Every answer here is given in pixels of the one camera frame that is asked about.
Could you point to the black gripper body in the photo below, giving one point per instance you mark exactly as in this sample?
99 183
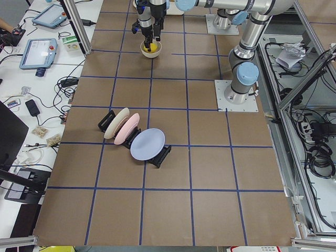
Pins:
157 12
146 31

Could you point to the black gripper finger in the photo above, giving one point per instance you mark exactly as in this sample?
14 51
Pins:
157 27
147 41

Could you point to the yellow lemon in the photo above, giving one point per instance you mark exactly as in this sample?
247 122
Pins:
152 48

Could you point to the white bowl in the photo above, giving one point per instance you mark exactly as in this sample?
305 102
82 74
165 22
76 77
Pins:
151 55

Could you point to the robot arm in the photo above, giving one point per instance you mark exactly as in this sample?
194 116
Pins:
151 16
260 14

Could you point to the cream rectangular tray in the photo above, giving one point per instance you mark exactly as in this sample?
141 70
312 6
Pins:
171 8

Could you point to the black power adapter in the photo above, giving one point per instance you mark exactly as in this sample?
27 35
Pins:
87 22

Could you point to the green white carton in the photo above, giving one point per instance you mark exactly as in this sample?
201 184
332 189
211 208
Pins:
70 43

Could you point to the cream plate in rack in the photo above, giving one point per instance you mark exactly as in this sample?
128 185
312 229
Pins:
116 123

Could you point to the pink plate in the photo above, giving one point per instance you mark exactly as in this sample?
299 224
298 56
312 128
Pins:
127 128

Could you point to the blue teach pendant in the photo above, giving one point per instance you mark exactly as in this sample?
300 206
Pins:
51 17
39 53

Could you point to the blue plate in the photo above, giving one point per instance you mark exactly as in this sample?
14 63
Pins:
147 144

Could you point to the black dish rack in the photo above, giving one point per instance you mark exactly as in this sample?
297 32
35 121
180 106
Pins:
156 161

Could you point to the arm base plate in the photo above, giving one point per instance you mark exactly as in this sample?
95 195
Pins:
217 25
229 101

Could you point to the aluminium frame post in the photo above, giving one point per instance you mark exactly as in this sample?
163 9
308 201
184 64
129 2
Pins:
73 16

